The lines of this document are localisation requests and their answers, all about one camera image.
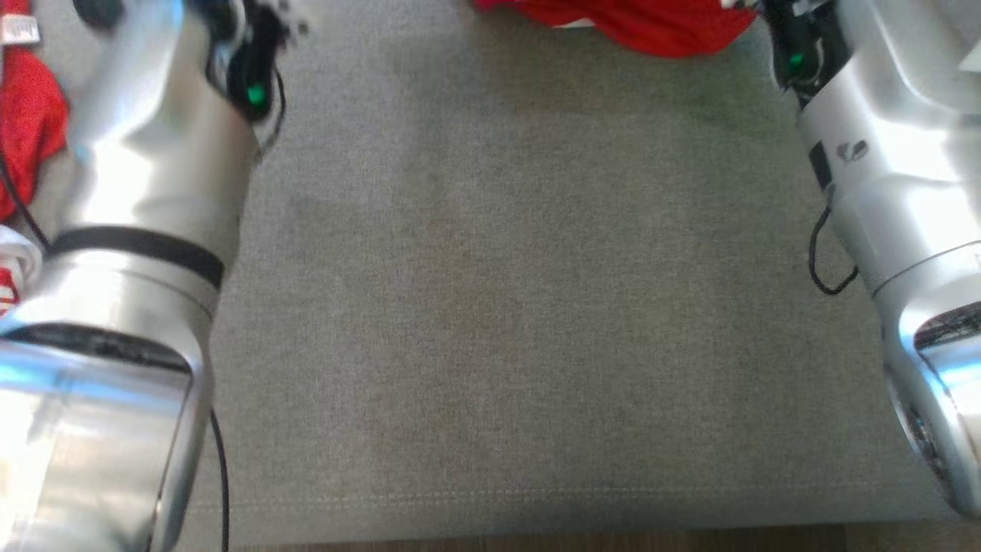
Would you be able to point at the red shirt with white trim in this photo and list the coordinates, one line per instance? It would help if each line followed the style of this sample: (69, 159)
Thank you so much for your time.
(651, 31)

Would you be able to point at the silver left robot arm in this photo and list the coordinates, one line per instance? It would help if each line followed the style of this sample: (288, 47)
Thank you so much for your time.
(130, 307)

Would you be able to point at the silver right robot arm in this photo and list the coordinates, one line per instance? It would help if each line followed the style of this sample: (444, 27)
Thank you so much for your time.
(904, 192)

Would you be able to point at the large grey sofa seat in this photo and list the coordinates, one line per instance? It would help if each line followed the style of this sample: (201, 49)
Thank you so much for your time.
(536, 268)

